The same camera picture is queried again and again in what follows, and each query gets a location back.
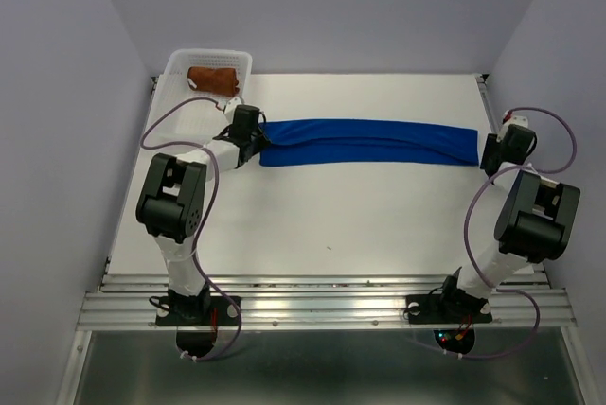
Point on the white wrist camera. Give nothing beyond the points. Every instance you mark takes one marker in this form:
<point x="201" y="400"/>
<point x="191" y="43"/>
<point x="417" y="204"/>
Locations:
<point x="229" y="107"/>
<point x="511" y="118"/>

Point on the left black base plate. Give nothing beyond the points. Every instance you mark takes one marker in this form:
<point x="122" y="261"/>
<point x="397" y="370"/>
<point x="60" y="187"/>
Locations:
<point x="220" y="313"/>

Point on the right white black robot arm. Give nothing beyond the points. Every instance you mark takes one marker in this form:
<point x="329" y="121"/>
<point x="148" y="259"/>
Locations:
<point x="535" y="223"/>

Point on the aluminium rail frame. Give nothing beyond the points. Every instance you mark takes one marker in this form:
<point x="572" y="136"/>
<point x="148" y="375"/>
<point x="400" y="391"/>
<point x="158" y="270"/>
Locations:
<point x="323" y="258"/>

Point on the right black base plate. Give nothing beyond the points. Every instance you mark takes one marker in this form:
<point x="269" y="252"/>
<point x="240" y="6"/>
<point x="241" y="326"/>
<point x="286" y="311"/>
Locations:
<point x="436" y="310"/>

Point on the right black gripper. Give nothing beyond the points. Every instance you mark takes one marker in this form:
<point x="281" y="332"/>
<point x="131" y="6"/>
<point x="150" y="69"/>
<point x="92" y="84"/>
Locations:
<point x="490" y="142"/>

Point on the brown microfiber towel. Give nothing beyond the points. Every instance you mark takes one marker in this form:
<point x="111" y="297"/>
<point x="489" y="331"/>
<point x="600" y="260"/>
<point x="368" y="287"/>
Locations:
<point x="217" y="81"/>

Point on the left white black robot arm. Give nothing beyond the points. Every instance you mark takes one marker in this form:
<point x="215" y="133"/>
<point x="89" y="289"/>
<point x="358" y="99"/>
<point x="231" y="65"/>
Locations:
<point x="179" y="190"/>

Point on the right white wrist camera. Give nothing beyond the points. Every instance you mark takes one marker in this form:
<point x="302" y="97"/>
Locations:
<point x="511" y="118"/>

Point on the blue microfiber towel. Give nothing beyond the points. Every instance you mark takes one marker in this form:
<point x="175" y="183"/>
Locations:
<point x="345" y="140"/>

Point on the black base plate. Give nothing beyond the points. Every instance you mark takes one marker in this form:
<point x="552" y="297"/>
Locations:
<point x="436" y="310"/>
<point x="220" y="313"/>

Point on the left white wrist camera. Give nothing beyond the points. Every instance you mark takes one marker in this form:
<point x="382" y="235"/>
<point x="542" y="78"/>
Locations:
<point x="229" y="107"/>

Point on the white perforated plastic basket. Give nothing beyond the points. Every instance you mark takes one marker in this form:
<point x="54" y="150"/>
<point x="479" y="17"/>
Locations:
<point x="182" y="113"/>

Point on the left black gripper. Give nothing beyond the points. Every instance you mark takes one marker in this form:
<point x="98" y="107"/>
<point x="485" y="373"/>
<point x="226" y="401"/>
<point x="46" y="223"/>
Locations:
<point x="263" y="141"/>

